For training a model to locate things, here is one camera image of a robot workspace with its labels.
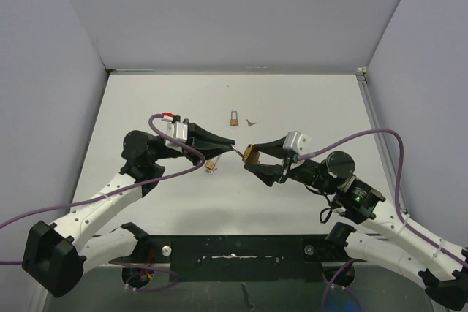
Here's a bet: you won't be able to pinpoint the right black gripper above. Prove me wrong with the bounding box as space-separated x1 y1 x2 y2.
246 136 337 194

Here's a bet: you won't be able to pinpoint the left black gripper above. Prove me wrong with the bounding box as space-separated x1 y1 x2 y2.
152 119 235 167

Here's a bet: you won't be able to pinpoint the wide brass padlock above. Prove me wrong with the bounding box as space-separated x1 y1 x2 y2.
232 144 260 165

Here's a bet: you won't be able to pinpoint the long-shackle brass padlock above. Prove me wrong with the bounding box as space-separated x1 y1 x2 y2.
230 110 239 127
204 155 221 175

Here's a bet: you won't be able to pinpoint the small silver keys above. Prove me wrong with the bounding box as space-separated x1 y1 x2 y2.
246 119 257 127

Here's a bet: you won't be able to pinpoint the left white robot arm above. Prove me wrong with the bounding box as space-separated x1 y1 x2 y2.
22 116 235 297

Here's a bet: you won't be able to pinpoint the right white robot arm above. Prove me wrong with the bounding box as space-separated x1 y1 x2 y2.
243 132 467 311

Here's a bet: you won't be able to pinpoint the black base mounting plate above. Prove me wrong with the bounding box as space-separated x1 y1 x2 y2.
116 235 350 282

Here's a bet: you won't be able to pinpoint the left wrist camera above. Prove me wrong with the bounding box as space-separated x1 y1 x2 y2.
165 121 188 152

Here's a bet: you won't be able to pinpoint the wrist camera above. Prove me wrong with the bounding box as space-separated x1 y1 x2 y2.
165 121 188 152
282 131 312 155

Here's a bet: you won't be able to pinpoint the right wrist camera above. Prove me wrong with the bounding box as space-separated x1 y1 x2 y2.
282 131 312 155

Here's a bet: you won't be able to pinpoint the aluminium frame rail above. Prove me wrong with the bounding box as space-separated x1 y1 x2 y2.
356 66 427 240

